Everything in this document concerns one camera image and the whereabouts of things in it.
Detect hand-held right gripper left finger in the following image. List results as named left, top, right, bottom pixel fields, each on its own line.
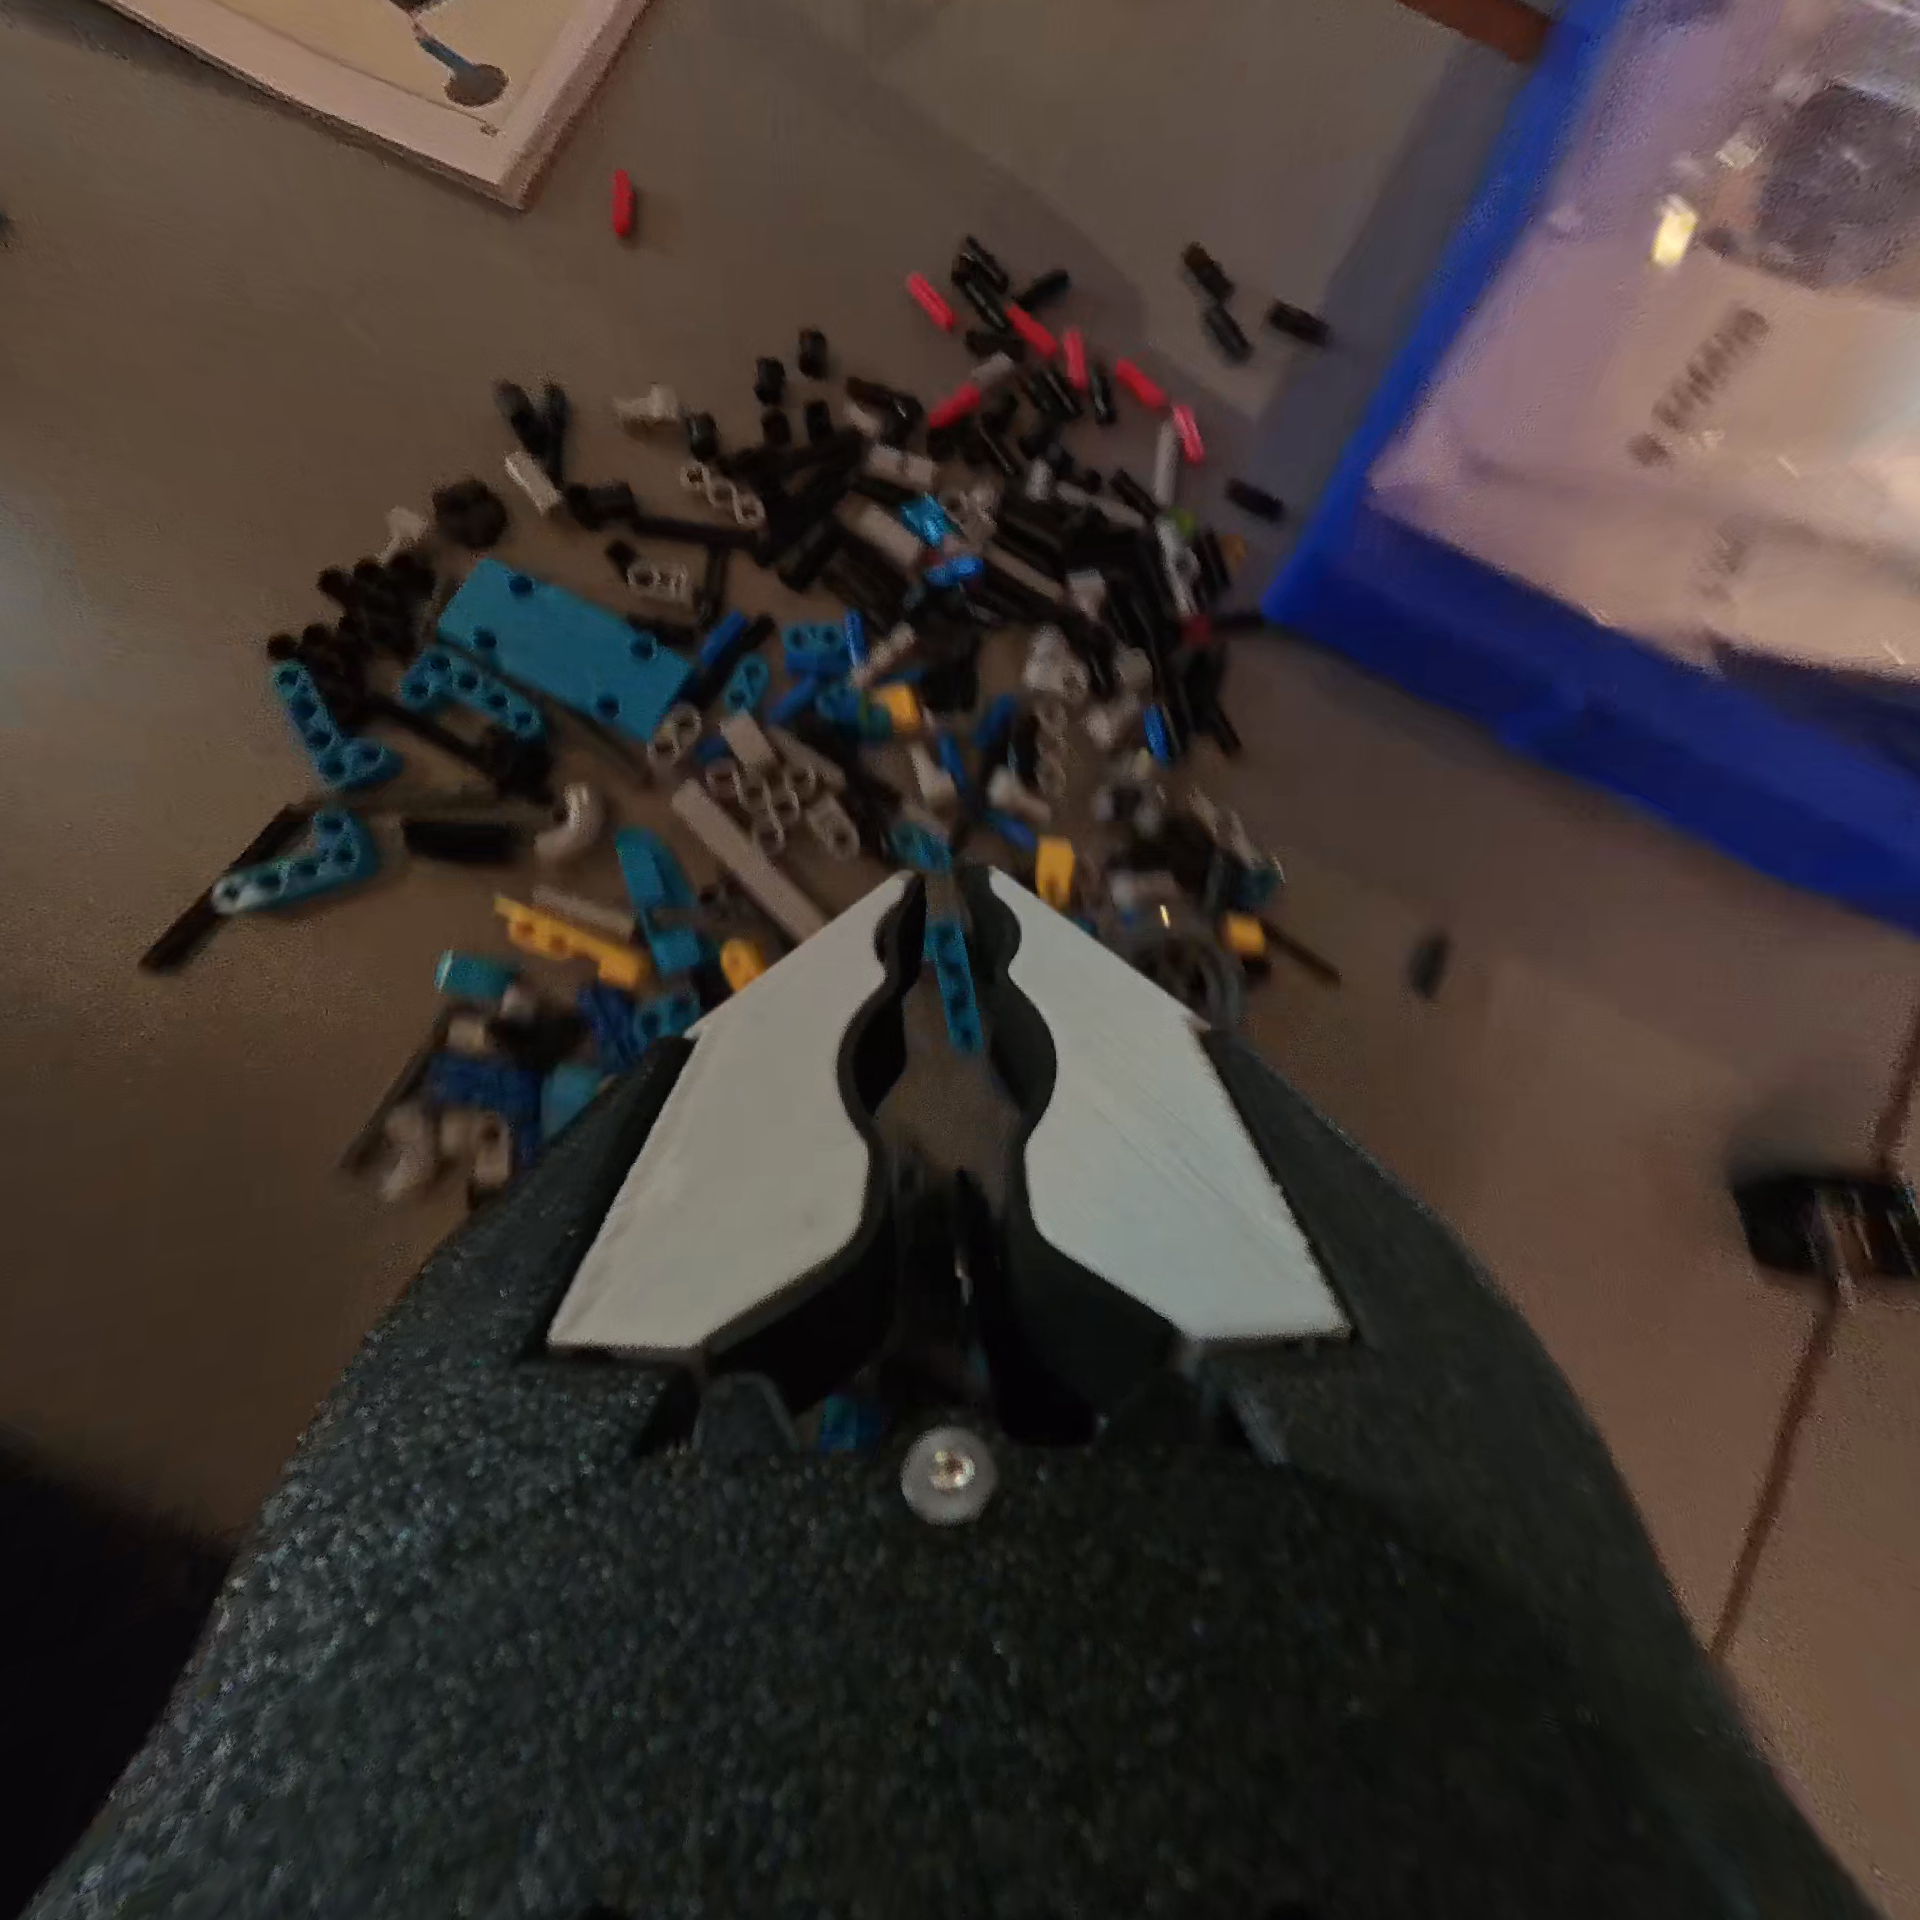
left=546, top=871, right=921, bottom=1366

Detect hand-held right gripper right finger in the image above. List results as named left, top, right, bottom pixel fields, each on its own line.
left=959, top=867, right=1354, bottom=1360

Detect short blue beam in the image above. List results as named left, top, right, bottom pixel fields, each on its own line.
left=921, top=915, right=990, bottom=1056

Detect pile of building pieces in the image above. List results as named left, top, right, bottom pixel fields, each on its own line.
left=141, top=231, right=1345, bottom=1220

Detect grey toothed wheel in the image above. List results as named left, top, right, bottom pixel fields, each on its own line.
left=1125, top=920, right=1250, bottom=1033

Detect blue storage bin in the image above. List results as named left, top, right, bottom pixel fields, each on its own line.
left=1260, top=0, right=1920, bottom=935

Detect black rubber tyre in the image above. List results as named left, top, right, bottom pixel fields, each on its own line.
left=1733, top=1161, right=1920, bottom=1280

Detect clear plastic bags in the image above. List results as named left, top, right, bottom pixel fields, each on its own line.
left=1372, top=0, right=1920, bottom=681

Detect instruction booklet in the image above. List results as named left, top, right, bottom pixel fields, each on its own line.
left=105, top=0, right=650, bottom=208

